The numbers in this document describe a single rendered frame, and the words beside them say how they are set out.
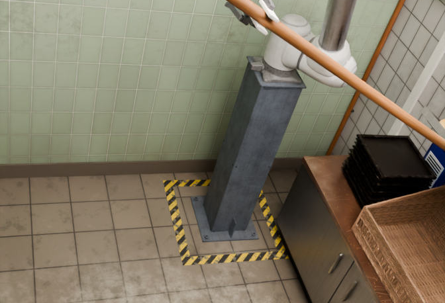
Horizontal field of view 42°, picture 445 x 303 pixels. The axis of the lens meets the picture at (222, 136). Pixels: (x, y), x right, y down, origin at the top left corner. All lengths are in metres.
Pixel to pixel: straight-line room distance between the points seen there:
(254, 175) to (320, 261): 0.52
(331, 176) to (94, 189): 1.27
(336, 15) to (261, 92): 0.53
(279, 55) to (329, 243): 0.89
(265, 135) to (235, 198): 0.43
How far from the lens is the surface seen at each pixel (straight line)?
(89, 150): 3.17
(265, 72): 2.53
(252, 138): 2.69
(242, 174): 2.85
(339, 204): 2.71
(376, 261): 2.51
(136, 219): 3.11
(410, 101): 3.05
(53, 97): 2.92
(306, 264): 2.93
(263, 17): 1.31
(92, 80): 2.87
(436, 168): 2.89
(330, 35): 2.27
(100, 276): 2.87
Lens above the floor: 2.34
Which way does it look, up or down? 39 degrees down
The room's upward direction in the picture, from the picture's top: 17 degrees clockwise
